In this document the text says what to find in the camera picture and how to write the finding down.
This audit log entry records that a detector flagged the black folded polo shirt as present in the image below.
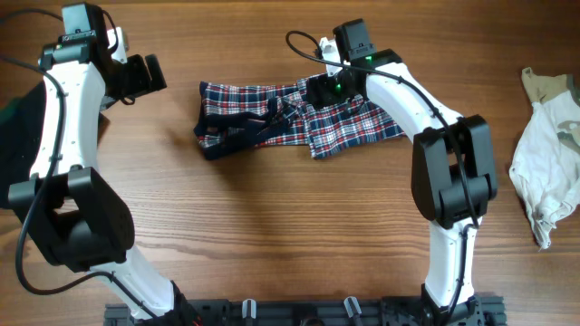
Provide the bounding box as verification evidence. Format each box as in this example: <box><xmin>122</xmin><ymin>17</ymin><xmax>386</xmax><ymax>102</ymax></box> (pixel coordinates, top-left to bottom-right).
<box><xmin>0</xmin><ymin>81</ymin><xmax>110</xmax><ymax>209</ymax></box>

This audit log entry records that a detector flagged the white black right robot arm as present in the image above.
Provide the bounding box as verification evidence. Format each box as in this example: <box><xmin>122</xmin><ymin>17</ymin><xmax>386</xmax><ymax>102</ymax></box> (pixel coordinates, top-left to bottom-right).
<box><xmin>306</xmin><ymin>50</ymin><xmax>498</xmax><ymax>325</ymax></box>

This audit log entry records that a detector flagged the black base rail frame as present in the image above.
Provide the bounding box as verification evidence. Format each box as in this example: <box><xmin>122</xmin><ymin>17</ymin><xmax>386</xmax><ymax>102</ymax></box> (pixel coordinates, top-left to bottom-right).
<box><xmin>102</xmin><ymin>296</ymin><xmax>508</xmax><ymax>326</ymax></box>

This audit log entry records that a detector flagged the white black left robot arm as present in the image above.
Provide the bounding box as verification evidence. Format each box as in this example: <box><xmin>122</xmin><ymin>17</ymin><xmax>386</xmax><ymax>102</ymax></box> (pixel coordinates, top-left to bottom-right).
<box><xmin>1</xmin><ymin>27</ymin><xmax>201</xmax><ymax>325</ymax></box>

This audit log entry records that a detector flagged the beige crumpled garment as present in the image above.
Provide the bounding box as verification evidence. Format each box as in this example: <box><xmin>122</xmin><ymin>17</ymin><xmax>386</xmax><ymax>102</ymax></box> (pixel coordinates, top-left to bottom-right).
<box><xmin>508</xmin><ymin>67</ymin><xmax>579</xmax><ymax>249</ymax></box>

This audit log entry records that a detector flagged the green folded shirt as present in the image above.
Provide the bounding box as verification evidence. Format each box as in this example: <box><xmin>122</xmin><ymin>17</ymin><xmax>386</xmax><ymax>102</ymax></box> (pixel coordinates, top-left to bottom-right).
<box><xmin>0</xmin><ymin>97</ymin><xmax>21</xmax><ymax>125</ymax></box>

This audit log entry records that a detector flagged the plaid sleeveless shirt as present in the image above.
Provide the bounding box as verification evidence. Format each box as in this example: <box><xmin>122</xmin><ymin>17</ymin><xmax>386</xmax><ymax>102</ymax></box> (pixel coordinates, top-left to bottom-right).
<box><xmin>194</xmin><ymin>79</ymin><xmax>404</xmax><ymax>160</ymax></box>

